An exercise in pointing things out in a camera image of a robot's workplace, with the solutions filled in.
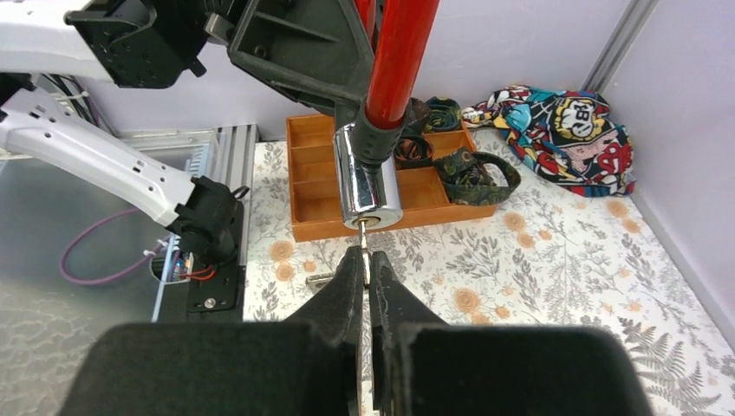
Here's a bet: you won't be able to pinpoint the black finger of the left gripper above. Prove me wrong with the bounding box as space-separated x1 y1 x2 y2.
227 0 374 124

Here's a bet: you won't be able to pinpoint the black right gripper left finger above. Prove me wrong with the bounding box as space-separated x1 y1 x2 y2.
61 250 365 415

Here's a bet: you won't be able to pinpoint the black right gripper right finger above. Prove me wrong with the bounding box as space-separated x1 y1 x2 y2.
369 251 653 415

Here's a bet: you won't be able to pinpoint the silver keys of cable lock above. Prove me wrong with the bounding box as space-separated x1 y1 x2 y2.
305 218 371 292

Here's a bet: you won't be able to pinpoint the red cable lock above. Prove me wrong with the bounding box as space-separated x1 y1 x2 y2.
334 1 439 233

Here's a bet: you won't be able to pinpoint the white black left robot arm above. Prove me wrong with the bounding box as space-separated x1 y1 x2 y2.
1 46 347 415

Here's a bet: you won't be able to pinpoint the orange wooden compartment tray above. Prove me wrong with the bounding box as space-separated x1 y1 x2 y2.
285 113 498 244

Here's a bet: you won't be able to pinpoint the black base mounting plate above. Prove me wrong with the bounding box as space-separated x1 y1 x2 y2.
152 202 248 322

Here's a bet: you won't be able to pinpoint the floral patterned table mat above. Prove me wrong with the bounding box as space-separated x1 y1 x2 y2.
244 129 734 415

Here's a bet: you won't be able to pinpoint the colourful comic print cloth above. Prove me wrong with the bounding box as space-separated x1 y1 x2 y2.
461 85 635 198

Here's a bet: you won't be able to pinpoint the dark floral rolled strap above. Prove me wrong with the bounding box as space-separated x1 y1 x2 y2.
432 146 523 207

